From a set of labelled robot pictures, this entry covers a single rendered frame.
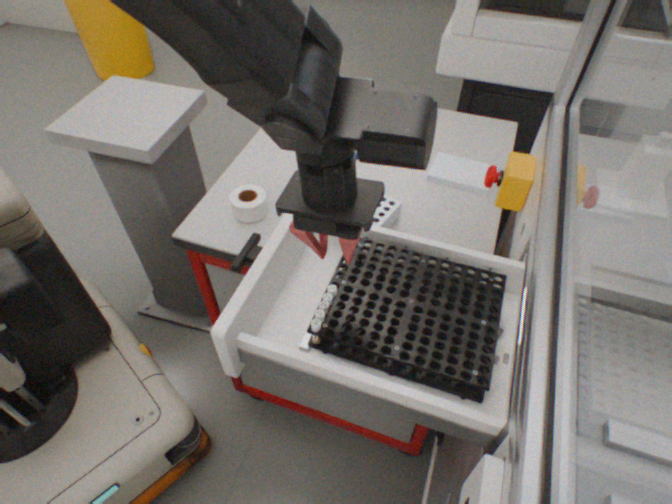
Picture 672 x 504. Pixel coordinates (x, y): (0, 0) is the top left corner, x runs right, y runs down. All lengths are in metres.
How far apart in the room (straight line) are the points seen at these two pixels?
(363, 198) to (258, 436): 1.12
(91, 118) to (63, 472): 0.83
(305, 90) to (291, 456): 1.24
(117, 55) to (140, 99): 1.78
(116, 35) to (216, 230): 2.27
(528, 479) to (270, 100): 0.35
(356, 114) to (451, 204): 0.61
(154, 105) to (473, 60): 0.80
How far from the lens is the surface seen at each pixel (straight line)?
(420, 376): 0.59
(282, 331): 0.65
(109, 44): 3.11
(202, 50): 0.30
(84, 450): 1.30
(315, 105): 0.34
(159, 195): 1.31
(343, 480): 1.44
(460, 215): 0.95
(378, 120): 0.38
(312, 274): 0.71
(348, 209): 0.46
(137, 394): 1.31
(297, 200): 0.48
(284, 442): 1.48
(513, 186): 0.83
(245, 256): 0.65
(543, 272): 0.57
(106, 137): 1.24
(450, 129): 1.18
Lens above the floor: 1.39
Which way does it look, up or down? 49 degrees down
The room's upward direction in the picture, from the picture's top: straight up
